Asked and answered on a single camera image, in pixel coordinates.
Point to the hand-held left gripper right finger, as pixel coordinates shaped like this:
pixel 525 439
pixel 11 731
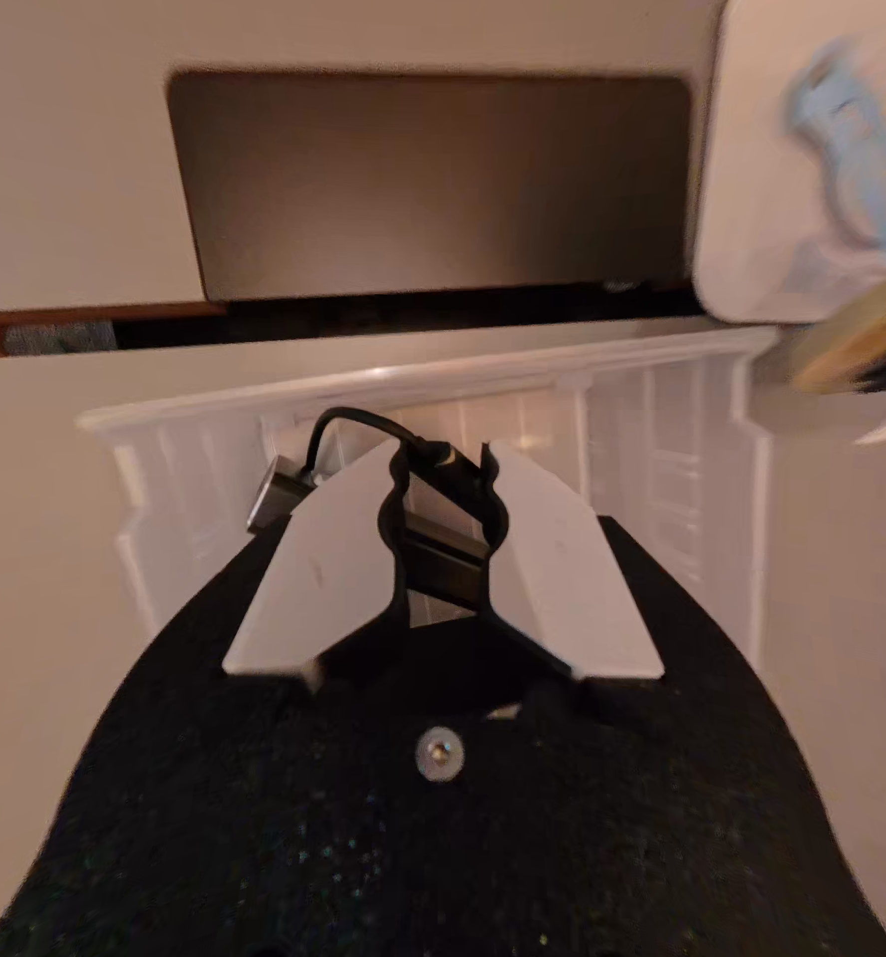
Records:
pixel 570 583

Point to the clear plastic bin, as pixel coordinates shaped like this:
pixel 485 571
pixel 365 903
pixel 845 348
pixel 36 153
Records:
pixel 660 463

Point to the pale blue object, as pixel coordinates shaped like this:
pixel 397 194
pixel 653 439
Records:
pixel 846 134

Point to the dark grey pad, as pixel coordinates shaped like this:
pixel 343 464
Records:
pixel 428 187

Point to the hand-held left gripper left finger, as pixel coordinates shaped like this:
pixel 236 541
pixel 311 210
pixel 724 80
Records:
pixel 316 583

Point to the grey usb hub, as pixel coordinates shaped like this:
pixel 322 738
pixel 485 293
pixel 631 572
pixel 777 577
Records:
pixel 443 557

